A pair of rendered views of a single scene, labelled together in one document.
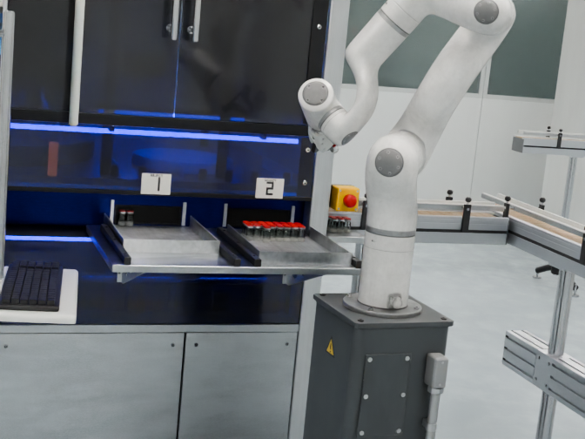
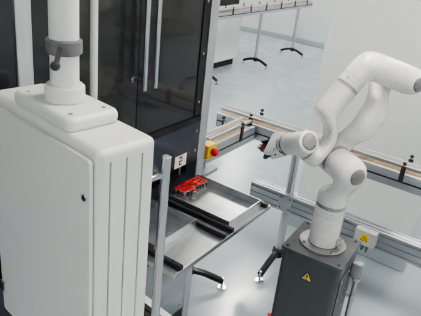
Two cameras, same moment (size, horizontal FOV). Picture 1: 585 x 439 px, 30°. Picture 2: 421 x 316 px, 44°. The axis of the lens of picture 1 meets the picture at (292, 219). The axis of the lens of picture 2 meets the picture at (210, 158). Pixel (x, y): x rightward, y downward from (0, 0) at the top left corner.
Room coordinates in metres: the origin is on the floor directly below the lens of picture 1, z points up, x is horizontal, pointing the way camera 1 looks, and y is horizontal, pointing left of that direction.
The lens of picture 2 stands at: (1.41, 1.29, 2.01)
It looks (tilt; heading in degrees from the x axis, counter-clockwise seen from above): 24 degrees down; 322
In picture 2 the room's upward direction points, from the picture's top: 6 degrees clockwise
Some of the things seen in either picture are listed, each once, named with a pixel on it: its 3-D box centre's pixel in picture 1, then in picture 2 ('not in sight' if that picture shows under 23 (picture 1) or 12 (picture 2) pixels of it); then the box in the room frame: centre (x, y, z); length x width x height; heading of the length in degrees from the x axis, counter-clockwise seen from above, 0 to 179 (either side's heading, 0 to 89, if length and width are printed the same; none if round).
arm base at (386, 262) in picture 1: (386, 269); (326, 224); (2.55, -0.23, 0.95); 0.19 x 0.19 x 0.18
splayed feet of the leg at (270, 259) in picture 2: not in sight; (277, 256); (3.36, -0.88, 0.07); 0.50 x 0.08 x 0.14; 109
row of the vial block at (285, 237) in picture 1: (275, 233); (194, 189); (3.10, 0.04, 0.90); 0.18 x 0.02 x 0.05; 109
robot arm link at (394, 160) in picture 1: (393, 184); (341, 181); (2.52, -0.23, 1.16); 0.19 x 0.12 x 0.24; 165
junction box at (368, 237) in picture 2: not in sight; (365, 236); (2.83, -0.99, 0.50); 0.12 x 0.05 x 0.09; 19
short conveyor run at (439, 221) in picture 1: (407, 215); (214, 140); (3.52, -0.37, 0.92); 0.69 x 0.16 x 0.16; 109
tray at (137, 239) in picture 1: (159, 233); (143, 219); (2.99, 0.37, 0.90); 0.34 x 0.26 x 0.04; 19
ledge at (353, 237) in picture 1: (339, 234); (199, 168); (3.34, -0.15, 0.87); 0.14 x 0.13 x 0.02; 19
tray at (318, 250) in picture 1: (286, 244); (213, 199); (2.99, 0.01, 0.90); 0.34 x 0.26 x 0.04; 19
